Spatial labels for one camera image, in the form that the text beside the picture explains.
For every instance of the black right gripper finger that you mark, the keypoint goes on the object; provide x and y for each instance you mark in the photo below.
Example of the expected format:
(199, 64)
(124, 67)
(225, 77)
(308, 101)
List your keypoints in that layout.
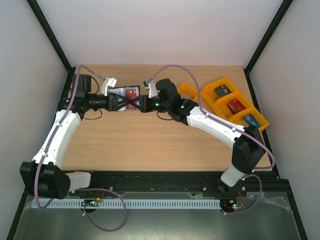
(133, 107)
(135, 99)

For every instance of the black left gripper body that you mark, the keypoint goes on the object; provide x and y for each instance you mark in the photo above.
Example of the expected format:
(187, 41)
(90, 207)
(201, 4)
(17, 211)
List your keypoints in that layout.
(111, 107)

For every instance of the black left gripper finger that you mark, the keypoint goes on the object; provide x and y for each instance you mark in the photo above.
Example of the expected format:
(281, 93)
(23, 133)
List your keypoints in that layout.
(122, 100)
(125, 105)

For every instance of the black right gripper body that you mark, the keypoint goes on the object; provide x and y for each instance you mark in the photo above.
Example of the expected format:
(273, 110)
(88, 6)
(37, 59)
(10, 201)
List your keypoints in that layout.
(142, 104)

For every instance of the black leather card holder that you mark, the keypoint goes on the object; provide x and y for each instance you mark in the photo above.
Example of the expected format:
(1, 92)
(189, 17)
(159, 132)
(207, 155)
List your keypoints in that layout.
(122, 91)

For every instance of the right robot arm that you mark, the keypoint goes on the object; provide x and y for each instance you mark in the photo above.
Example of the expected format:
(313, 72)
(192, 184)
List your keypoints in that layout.
(246, 142)

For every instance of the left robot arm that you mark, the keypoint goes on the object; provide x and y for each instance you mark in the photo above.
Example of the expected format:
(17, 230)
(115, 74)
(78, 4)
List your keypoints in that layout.
(43, 175)

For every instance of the yellow bin with white cards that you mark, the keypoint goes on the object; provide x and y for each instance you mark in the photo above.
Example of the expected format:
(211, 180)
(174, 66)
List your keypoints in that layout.
(189, 92)

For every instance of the yellow bin with black cards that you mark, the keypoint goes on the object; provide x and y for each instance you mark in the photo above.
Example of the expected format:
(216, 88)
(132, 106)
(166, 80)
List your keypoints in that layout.
(208, 93)

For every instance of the black card stack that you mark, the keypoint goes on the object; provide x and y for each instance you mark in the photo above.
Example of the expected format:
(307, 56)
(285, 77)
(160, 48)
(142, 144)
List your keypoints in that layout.
(222, 91)

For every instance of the red VIP card stack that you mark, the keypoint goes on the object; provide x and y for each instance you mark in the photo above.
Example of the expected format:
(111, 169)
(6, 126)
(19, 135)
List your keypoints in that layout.
(235, 106)

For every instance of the yellow bin with red cards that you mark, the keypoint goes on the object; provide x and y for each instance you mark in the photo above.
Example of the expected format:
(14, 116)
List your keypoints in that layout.
(221, 104)

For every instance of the yellow bin with blue cards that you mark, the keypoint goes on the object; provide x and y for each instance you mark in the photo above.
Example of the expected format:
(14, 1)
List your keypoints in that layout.
(237, 118)

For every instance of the blue card stack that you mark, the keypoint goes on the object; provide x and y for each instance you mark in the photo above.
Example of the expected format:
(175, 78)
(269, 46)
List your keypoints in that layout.
(250, 120)

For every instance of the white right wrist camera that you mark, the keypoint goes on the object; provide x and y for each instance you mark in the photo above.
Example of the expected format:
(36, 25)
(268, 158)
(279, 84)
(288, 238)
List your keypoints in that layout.
(150, 86)

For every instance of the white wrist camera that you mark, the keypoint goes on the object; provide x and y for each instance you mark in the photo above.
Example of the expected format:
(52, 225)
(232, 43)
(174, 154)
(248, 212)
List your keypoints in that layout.
(150, 86)
(109, 82)

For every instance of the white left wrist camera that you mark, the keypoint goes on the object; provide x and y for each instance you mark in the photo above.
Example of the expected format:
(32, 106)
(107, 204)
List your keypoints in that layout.
(109, 82)

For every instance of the black frame post left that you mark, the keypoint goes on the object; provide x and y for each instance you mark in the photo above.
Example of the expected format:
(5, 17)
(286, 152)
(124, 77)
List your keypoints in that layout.
(42, 20)

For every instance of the black frame post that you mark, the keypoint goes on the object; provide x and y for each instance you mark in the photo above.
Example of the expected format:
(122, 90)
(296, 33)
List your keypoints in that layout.
(42, 20)
(278, 17)

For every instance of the white slotted cable duct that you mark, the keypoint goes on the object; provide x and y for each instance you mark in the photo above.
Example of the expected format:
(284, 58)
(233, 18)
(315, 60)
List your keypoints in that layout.
(159, 204)

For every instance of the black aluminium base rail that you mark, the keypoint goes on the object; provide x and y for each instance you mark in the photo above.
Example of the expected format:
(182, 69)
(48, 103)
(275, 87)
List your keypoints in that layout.
(206, 182)

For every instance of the black frame post right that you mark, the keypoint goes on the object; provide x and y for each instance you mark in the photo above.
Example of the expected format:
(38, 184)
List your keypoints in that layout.
(278, 17)

